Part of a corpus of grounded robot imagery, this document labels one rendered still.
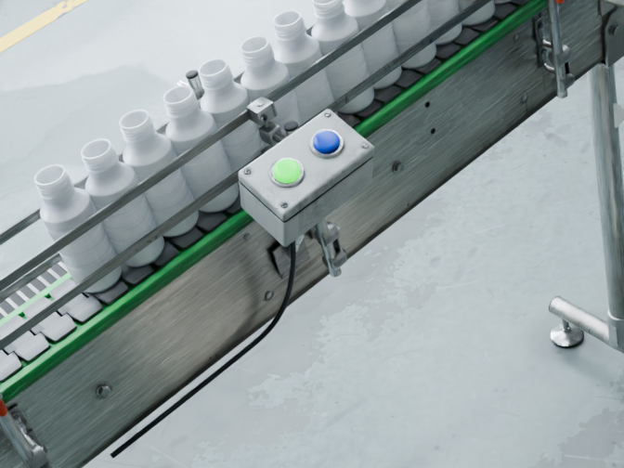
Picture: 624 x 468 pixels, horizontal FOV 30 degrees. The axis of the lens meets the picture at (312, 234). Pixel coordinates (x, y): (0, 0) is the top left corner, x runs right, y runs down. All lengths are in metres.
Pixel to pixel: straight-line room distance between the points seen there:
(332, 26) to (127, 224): 0.36
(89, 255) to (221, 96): 0.25
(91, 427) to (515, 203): 1.65
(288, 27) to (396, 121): 0.22
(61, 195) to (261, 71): 0.29
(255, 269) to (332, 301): 1.26
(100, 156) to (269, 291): 0.33
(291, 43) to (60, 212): 0.36
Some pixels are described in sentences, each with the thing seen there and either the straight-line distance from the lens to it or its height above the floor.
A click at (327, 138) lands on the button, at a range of 1.31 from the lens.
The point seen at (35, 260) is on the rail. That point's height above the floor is 1.11.
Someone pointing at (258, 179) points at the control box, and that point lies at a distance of 1.29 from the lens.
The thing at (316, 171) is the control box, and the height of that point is 1.10.
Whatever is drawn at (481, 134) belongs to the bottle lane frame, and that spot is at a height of 0.86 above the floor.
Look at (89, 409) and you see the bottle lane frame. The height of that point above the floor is 0.89.
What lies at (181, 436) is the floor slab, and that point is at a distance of 2.59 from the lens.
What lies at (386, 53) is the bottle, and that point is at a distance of 1.55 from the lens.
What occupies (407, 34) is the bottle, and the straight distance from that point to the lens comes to 1.57.
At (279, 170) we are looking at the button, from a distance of 1.29.
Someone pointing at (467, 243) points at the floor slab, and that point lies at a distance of 2.80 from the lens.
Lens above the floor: 1.89
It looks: 40 degrees down
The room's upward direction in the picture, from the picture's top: 17 degrees counter-clockwise
